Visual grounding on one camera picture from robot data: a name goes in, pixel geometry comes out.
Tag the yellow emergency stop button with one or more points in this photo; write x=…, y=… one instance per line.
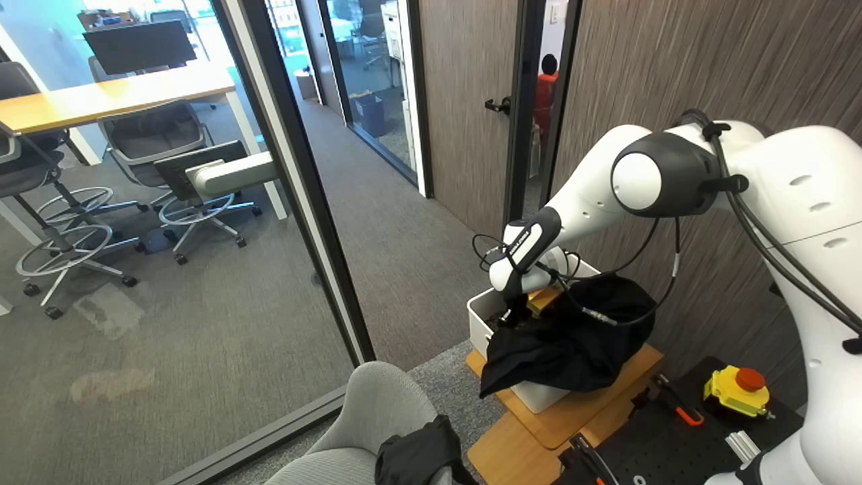
x=737, y=394

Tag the orange and black clamp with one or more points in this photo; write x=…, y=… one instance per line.
x=584, y=461
x=680, y=404

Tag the silver metal bar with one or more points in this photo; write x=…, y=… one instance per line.
x=742, y=446

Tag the black monitor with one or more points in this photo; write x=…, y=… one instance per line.
x=140, y=46

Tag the white plastic bin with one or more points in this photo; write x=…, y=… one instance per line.
x=479, y=327

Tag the grey upholstered chair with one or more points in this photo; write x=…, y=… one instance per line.
x=380, y=401

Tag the white wall switch plate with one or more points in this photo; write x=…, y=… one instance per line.
x=555, y=13

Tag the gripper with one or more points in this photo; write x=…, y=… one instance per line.
x=515, y=306

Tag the blue waste bin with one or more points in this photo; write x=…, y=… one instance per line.
x=369, y=114

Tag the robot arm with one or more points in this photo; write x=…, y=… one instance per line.
x=794, y=195

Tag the wooden door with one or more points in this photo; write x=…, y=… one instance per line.
x=468, y=101

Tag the black clothing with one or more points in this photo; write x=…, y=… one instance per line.
x=572, y=343
x=417, y=455

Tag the wooden conference table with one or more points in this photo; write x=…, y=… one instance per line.
x=114, y=94

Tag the person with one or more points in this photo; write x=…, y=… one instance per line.
x=545, y=94

